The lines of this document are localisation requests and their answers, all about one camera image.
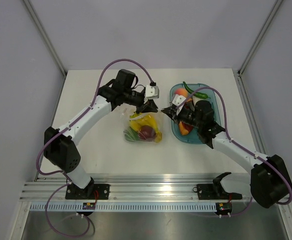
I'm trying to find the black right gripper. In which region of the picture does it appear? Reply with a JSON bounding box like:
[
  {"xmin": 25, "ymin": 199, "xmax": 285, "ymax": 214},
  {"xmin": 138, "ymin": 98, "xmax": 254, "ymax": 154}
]
[{"xmin": 162, "ymin": 105, "xmax": 203, "ymax": 129}]

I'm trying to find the yellow banana bunch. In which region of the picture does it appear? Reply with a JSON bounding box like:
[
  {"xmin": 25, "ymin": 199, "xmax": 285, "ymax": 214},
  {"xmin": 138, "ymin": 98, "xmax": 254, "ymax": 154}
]
[{"xmin": 129, "ymin": 112, "xmax": 162, "ymax": 143}]

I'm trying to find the clear zip top bag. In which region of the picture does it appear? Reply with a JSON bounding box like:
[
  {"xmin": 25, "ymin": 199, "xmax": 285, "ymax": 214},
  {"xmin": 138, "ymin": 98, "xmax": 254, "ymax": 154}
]
[{"xmin": 121, "ymin": 107, "xmax": 163, "ymax": 144}]

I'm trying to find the red apple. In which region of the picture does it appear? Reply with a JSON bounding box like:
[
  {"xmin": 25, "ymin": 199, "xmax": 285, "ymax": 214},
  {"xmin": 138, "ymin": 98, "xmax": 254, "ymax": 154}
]
[{"xmin": 138, "ymin": 125, "xmax": 156, "ymax": 141}]

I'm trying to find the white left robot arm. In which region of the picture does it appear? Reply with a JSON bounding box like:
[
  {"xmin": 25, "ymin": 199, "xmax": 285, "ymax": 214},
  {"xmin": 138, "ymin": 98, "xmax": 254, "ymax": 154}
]
[{"xmin": 43, "ymin": 69, "xmax": 159, "ymax": 199}]

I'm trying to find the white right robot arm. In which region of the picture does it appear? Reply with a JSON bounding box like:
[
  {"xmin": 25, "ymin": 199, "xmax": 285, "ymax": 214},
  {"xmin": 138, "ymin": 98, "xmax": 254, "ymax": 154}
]
[{"xmin": 161, "ymin": 100, "xmax": 292, "ymax": 208}]

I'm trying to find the orange peach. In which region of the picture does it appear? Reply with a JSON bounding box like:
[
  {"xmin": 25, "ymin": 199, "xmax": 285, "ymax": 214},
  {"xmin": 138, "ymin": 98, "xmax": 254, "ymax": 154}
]
[{"xmin": 174, "ymin": 87, "xmax": 188, "ymax": 98}]

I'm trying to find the orange carrot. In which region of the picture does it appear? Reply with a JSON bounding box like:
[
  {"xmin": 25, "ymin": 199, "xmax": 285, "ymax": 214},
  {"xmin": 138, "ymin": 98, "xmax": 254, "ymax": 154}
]
[{"xmin": 178, "ymin": 122, "xmax": 194, "ymax": 136}]

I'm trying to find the yellow green corn cob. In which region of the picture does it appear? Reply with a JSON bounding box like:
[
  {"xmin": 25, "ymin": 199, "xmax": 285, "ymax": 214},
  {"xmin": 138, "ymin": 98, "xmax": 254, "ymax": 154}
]
[{"xmin": 192, "ymin": 96, "xmax": 202, "ymax": 106}]

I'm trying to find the green chili pepper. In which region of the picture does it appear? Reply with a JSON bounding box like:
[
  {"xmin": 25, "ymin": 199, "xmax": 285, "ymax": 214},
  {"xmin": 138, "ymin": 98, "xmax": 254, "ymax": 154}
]
[{"xmin": 183, "ymin": 81, "xmax": 209, "ymax": 99}]

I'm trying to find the teal plastic tray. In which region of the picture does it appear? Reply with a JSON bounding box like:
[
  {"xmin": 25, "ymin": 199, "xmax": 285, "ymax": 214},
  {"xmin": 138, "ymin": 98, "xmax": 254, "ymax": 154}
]
[{"xmin": 169, "ymin": 83, "xmax": 223, "ymax": 145}]

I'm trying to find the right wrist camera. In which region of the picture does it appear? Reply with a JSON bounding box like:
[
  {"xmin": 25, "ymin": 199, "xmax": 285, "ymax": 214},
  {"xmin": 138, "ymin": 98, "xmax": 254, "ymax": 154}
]
[{"xmin": 172, "ymin": 94, "xmax": 186, "ymax": 108}]

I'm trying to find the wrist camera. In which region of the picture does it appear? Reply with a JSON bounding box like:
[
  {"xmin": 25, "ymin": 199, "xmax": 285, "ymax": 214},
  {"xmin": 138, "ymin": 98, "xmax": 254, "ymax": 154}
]
[
  {"xmin": 144, "ymin": 85, "xmax": 160, "ymax": 100},
  {"xmin": 172, "ymin": 94, "xmax": 186, "ymax": 108}
]

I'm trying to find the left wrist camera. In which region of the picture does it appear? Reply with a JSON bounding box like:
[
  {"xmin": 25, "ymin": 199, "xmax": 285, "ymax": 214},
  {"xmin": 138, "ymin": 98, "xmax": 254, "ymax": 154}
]
[{"xmin": 144, "ymin": 85, "xmax": 160, "ymax": 100}]

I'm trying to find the aluminium mounting rail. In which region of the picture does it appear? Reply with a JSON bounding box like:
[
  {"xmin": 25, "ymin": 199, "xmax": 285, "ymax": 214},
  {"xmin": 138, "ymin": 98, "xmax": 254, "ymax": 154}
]
[{"xmin": 19, "ymin": 173, "xmax": 290, "ymax": 202}]

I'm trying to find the right aluminium frame post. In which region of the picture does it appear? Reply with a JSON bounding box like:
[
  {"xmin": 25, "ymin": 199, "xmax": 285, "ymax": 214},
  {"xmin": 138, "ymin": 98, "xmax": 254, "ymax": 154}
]
[{"xmin": 237, "ymin": 0, "xmax": 285, "ymax": 77}]

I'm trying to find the aluminium frame post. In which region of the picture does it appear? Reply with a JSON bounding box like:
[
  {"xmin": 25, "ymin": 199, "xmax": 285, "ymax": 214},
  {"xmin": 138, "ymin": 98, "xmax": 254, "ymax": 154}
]
[
  {"xmin": 21, "ymin": 0, "xmax": 67, "ymax": 79},
  {"xmin": 237, "ymin": 0, "xmax": 285, "ymax": 77}
]

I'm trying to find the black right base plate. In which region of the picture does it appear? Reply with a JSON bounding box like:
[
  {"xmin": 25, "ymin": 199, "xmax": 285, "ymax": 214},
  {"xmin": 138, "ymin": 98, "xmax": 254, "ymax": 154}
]
[{"xmin": 192, "ymin": 183, "xmax": 243, "ymax": 201}]

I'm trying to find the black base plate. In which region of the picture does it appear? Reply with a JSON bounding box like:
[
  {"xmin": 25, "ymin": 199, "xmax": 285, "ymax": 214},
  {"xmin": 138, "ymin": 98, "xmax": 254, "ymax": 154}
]
[
  {"xmin": 65, "ymin": 183, "xmax": 110, "ymax": 200},
  {"xmin": 192, "ymin": 183, "xmax": 243, "ymax": 201}
]

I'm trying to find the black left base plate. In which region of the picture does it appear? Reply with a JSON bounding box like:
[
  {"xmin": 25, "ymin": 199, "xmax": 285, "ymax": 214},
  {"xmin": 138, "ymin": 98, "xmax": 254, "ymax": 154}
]
[{"xmin": 65, "ymin": 183, "xmax": 110, "ymax": 200}]

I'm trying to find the white slotted cable duct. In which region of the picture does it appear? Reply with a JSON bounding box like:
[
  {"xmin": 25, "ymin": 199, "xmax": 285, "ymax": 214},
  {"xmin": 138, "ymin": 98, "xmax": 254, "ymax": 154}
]
[{"xmin": 30, "ymin": 202, "xmax": 217, "ymax": 213}]

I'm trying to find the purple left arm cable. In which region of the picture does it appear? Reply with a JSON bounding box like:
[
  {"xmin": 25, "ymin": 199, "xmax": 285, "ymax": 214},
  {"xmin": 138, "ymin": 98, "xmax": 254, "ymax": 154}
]
[{"xmin": 36, "ymin": 58, "xmax": 156, "ymax": 177}]

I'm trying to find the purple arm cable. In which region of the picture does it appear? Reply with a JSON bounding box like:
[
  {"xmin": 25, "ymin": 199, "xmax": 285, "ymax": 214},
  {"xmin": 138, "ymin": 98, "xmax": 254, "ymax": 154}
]
[
  {"xmin": 175, "ymin": 86, "xmax": 292, "ymax": 205},
  {"xmin": 36, "ymin": 58, "xmax": 156, "ymax": 177}
]

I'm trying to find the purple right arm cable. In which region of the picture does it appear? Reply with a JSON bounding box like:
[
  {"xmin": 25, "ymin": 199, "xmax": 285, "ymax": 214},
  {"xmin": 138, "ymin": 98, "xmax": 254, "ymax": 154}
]
[{"xmin": 175, "ymin": 86, "xmax": 292, "ymax": 205}]

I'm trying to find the left aluminium frame post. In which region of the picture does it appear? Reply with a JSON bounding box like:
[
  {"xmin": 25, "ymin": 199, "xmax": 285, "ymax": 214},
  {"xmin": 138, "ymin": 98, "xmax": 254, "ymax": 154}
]
[{"xmin": 21, "ymin": 0, "xmax": 67, "ymax": 79}]

